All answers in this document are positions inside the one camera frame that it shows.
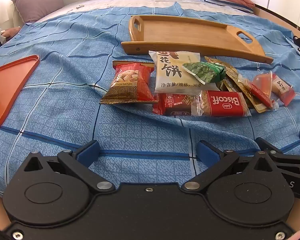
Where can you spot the orange plastic tray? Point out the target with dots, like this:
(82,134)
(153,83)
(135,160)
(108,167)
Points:
(7,85)

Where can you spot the folded blue striped blanket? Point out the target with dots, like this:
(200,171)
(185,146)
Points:
(215,1)

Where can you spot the red biscuit packet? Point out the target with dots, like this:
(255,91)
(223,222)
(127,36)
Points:
(222,103)

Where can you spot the pink pastry packet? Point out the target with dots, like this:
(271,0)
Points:
(281,86)

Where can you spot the yellow black snack packet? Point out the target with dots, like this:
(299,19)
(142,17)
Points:
(230,73)

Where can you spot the green pea packet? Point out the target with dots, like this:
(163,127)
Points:
(207,72)

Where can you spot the beige snack packet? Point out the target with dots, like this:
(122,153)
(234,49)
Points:
(247,90)

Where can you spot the blue checkered bed sheet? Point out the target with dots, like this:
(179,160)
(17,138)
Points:
(65,67)

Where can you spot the dark red wafer packet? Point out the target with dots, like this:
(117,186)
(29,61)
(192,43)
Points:
(172,103)

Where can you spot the red nut packet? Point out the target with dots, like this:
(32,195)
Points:
(130,82)

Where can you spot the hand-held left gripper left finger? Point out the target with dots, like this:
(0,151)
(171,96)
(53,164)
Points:
(90,152)

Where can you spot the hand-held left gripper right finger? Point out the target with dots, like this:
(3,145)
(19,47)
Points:
(207,152)

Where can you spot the wooden bed frame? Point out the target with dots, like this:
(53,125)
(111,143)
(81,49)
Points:
(285,21)

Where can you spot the purple pillow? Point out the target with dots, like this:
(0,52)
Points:
(37,1)

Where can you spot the white quilted mattress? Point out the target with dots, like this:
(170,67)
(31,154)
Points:
(165,2)

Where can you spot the white pastry packet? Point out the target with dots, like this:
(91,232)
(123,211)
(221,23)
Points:
(170,77)

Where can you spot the brown cloth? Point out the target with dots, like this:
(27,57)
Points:
(11,32)

